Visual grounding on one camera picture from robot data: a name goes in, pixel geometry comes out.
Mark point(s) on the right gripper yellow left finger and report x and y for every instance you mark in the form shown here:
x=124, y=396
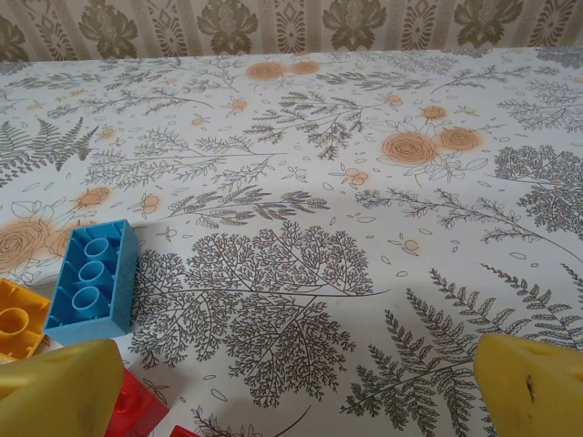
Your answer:
x=54, y=396

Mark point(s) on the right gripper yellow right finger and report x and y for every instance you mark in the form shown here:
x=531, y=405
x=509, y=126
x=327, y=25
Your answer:
x=537, y=391

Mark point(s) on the yellow lego brick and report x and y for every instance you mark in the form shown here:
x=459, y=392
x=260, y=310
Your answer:
x=18, y=318

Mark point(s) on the red lego brick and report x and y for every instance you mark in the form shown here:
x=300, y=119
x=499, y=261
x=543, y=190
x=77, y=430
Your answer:
x=141, y=409
x=184, y=432

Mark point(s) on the blue eight-stud lego brick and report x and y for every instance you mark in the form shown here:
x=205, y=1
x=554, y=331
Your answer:
x=91, y=272

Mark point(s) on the floral patterned tablecloth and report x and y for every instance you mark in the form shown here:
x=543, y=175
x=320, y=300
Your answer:
x=319, y=182

